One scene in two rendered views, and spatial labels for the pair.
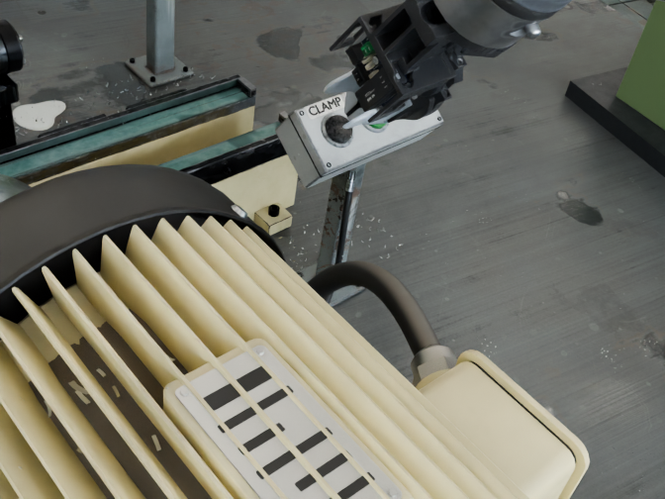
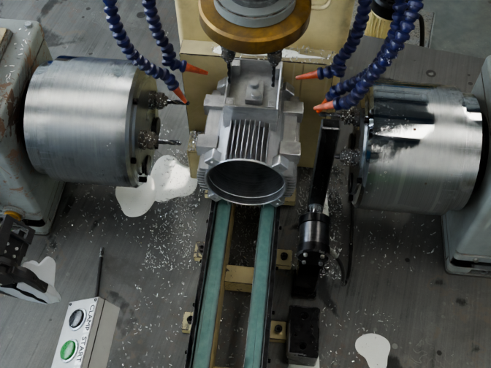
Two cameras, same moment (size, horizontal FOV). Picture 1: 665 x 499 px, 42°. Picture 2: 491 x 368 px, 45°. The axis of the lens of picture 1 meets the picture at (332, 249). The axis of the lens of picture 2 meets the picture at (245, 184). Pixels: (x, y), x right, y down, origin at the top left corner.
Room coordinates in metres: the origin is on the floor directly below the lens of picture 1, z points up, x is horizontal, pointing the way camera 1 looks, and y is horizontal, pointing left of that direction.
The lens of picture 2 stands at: (1.15, 0.03, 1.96)
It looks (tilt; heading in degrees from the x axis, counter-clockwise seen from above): 57 degrees down; 144
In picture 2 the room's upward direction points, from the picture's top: straight up
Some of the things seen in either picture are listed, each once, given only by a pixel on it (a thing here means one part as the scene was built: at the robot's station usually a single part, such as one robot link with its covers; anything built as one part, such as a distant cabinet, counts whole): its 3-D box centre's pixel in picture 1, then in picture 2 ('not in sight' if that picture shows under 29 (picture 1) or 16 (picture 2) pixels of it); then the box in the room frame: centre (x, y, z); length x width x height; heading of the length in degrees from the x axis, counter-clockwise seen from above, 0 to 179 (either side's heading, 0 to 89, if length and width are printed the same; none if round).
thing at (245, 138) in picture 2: not in sight; (250, 142); (0.58, 0.47, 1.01); 0.20 x 0.19 x 0.19; 137
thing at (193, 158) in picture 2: not in sight; (205, 155); (0.45, 0.43, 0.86); 0.07 x 0.06 x 0.12; 48
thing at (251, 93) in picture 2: not in sight; (253, 96); (0.55, 0.49, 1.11); 0.12 x 0.11 x 0.07; 137
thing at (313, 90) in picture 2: not in sight; (257, 97); (0.46, 0.57, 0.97); 0.30 x 0.11 x 0.34; 48
